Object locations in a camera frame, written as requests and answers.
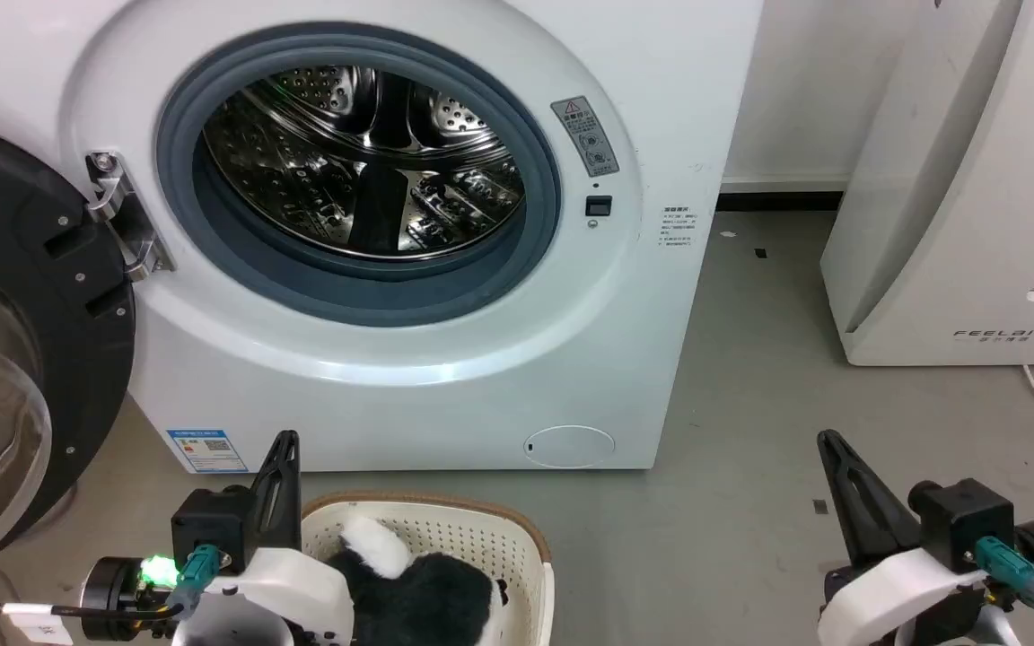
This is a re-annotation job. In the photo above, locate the white basket with brown rim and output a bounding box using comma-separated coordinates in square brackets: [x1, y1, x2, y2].
[300, 492, 556, 646]

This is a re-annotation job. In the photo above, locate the round white filter cover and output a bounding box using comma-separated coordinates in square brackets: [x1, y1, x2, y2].
[522, 425, 617, 469]

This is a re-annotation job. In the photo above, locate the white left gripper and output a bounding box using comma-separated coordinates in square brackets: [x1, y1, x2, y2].
[172, 431, 355, 646]

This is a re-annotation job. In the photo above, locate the blue white energy label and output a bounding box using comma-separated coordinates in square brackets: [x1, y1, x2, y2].
[166, 428, 249, 474]

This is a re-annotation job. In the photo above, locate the grey warning sticker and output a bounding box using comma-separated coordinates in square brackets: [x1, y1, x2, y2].
[550, 95, 621, 179]

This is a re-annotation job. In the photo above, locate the black and white plush toy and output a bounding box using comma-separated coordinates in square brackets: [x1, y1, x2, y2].
[329, 513, 511, 646]

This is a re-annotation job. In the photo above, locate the metal door hinge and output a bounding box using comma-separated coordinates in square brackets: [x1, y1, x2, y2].
[86, 151, 177, 281]

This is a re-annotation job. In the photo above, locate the white air purifier appliance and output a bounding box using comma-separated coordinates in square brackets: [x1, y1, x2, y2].
[820, 0, 1034, 367]

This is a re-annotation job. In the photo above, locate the black cable with teal plug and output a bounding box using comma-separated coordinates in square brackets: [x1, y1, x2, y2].
[0, 544, 220, 627]
[974, 536, 1034, 646]

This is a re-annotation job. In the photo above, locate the stainless steel washing machine drum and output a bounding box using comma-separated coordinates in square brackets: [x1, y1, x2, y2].
[201, 65, 527, 263]

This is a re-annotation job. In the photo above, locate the small printed text label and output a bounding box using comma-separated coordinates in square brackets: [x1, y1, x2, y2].
[659, 205, 696, 252]

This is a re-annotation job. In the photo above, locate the grey rubber door gasket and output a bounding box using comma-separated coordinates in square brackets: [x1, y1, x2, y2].
[155, 34, 563, 328]

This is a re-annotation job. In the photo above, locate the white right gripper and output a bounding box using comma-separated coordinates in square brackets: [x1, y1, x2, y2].
[818, 430, 990, 646]

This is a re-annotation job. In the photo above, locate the white front-load washing machine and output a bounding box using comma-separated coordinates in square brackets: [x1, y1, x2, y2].
[0, 0, 765, 474]

